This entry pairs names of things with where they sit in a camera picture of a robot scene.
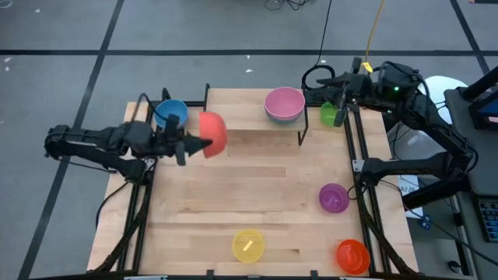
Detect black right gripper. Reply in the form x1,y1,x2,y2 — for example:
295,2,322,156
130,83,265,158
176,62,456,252
317,58,374,128

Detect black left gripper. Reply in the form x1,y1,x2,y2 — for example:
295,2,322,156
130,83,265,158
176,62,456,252
153,114,214,166

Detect coral red matte bowl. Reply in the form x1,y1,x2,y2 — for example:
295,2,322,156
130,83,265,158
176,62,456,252
198,111,229,159

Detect green translucent plastic bowl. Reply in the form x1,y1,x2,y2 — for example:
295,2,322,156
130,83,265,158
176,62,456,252
319,101,340,128

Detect blue matte bowl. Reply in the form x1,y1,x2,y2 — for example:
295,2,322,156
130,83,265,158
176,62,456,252
154,98,190,130

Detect pink matte bowl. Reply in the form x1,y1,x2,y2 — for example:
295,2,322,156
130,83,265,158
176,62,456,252
263,86,307,121

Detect yellow translucent plastic bowl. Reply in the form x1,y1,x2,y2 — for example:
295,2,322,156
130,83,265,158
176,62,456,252
231,228,266,264

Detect purple translucent plastic bowl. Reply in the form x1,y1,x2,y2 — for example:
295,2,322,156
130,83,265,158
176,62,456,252
318,183,350,214

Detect orange translucent plastic bowl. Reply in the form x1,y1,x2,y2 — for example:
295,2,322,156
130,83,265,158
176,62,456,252
335,238,371,276

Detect wooden shelf black metal legs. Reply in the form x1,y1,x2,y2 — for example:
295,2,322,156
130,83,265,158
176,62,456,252
202,82,310,147

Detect white round chair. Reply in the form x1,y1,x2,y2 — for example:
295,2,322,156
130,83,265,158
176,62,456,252
416,75,468,117

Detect gray desk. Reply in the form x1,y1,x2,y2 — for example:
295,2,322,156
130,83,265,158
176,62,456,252
443,87,498,195

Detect white paper sheet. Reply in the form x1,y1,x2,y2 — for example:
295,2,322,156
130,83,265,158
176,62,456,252
396,173,420,219

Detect black laptop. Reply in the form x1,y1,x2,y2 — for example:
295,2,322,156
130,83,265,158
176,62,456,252
468,96,498,131

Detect black keyboard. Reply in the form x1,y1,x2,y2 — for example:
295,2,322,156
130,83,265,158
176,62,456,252
475,195,498,243

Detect yellow hanging cable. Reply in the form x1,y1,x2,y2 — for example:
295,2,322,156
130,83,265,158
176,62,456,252
360,0,387,75

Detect black aluminium table frame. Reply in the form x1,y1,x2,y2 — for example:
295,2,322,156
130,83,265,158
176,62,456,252
93,82,420,280

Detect black hanging cable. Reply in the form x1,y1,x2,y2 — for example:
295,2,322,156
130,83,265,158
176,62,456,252
301,0,336,92

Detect black floor cables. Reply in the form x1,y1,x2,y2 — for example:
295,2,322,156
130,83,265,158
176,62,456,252
264,0,312,12

